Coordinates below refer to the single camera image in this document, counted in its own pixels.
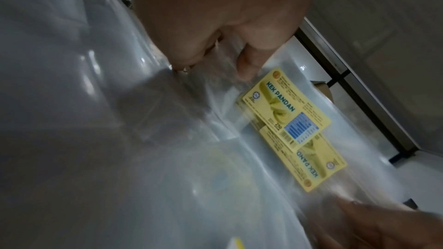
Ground person's left hand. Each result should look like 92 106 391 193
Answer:
122 0 317 81

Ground person's right hand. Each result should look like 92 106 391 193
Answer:
316 197 443 249

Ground bag pack with green label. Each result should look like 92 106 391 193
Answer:
166 42 420 249

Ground clear bags with labels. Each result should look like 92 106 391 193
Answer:
0 0 216 249

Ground heap of tilted cardboard boxes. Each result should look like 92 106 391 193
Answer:
309 80 334 101

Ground black metal frame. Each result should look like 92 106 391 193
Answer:
295 17 420 161

